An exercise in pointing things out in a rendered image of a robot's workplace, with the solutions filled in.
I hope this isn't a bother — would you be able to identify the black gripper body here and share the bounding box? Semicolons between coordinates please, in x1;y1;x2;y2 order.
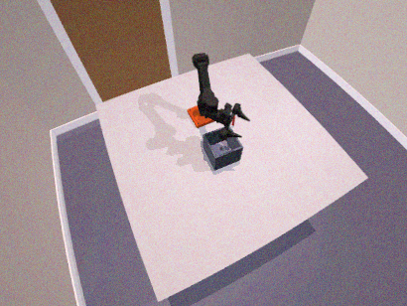
214;103;240;140

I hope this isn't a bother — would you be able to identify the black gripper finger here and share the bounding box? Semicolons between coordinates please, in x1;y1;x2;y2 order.
237;107;250;121
225;129;242;139

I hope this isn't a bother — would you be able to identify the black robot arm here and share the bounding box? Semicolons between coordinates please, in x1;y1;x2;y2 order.
192;53;233;122

